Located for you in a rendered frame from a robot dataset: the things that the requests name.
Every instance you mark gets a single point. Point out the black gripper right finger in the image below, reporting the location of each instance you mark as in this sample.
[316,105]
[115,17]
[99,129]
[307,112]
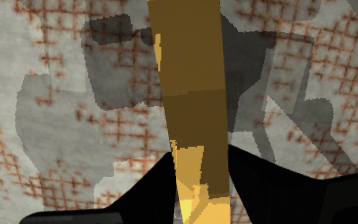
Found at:
[272,194]

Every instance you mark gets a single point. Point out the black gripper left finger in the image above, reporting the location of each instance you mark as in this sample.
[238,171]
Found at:
[150,201]

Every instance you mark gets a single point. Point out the yellow bar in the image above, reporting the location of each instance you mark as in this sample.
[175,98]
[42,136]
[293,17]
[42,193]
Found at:
[188,48]

